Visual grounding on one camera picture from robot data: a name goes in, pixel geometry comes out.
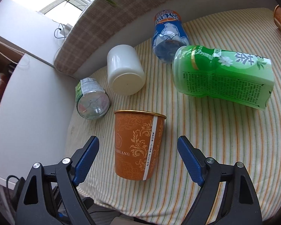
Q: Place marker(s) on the brown plaid windowsill cover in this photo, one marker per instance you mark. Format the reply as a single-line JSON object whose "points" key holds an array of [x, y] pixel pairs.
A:
{"points": [[98, 23]]}

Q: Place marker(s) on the green tea bottle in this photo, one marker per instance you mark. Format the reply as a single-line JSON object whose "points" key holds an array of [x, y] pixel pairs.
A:
{"points": [[239, 77]]}

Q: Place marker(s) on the blue label water bottle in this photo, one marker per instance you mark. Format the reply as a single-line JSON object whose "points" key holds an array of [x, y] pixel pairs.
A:
{"points": [[169, 35]]}

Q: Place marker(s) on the white plastic cup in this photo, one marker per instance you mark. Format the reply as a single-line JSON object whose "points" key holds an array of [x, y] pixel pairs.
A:
{"points": [[125, 72]]}

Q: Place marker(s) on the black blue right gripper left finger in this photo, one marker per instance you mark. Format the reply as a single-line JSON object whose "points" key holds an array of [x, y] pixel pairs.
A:
{"points": [[49, 196]]}

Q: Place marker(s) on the orange patterned paper cup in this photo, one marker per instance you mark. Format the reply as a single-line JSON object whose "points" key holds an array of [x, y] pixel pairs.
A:
{"points": [[138, 137]]}

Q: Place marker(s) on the striped yellow table cloth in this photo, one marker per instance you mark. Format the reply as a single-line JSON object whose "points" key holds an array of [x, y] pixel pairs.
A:
{"points": [[227, 131]]}

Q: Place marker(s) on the white charger with cable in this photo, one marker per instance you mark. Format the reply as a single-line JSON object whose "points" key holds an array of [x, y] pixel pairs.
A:
{"points": [[62, 31]]}

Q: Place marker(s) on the clear green-label bottle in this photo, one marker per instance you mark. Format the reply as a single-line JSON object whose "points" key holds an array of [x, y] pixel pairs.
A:
{"points": [[91, 100]]}

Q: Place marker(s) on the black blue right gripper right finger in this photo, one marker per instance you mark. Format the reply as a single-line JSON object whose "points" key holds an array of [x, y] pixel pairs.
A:
{"points": [[239, 203]]}

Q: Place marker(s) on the white wooden shelf cabinet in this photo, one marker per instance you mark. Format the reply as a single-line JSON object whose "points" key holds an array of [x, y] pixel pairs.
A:
{"points": [[35, 113]]}

